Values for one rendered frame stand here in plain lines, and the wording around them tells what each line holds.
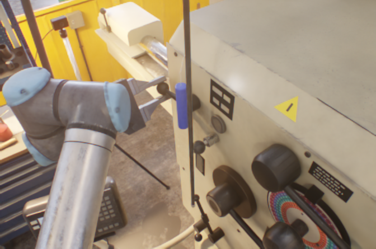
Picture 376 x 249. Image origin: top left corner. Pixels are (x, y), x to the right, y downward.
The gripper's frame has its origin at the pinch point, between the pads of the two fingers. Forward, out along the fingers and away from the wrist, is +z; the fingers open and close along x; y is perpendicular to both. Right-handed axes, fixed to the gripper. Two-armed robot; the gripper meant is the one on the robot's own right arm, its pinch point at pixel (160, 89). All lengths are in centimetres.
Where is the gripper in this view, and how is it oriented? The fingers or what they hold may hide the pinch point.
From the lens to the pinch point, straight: 76.1
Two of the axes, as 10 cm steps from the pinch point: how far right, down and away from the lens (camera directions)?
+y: 4.9, 0.9, -8.7
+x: -3.4, -9.0, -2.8
